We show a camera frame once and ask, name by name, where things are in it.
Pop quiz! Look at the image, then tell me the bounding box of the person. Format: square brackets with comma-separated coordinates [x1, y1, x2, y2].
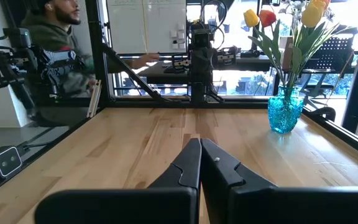
[20, 0, 161, 127]

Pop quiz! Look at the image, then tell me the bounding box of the blue glass vase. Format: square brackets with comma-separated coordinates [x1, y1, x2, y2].
[267, 86, 306, 135]

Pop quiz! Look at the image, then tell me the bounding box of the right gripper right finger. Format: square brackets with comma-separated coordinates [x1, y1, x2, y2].
[201, 138, 278, 224]

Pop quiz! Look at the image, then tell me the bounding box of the black desk clamp device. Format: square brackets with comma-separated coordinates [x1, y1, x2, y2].
[240, 49, 261, 59]

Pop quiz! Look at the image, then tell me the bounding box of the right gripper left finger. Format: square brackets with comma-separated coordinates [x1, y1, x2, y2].
[147, 138, 202, 190]

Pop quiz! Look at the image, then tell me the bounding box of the yellow tulip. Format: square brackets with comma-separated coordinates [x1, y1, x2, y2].
[243, 8, 287, 94]
[286, 0, 351, 94]

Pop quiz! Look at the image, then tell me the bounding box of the white board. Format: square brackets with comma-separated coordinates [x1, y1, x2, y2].
[106, 0, 188, 54]

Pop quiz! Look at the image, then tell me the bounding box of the light wooden slat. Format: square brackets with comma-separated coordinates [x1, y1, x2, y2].
[86, 80, 98, 118]
[91, 80, 103, 118]

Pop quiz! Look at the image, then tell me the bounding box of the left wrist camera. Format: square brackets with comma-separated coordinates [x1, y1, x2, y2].
[193, 29, 213, 49]

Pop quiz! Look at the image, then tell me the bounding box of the black computer mouse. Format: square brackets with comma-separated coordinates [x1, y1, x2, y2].
[163, 64, 179, 75]

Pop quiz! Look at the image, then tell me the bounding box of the small black depth camera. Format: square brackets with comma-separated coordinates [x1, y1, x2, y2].
[0, 146, 24, 180]

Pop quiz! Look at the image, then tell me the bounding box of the white flower bunch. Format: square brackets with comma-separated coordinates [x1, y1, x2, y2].
[278, 0, 335, 91]

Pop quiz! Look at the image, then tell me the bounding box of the black mesh chair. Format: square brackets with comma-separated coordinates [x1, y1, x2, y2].
[315, 26, 358, 74]

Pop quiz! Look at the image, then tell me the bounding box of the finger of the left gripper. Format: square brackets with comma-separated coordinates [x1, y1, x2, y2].
[203, 49, 213, 82]
[194, 50, 204, 82]

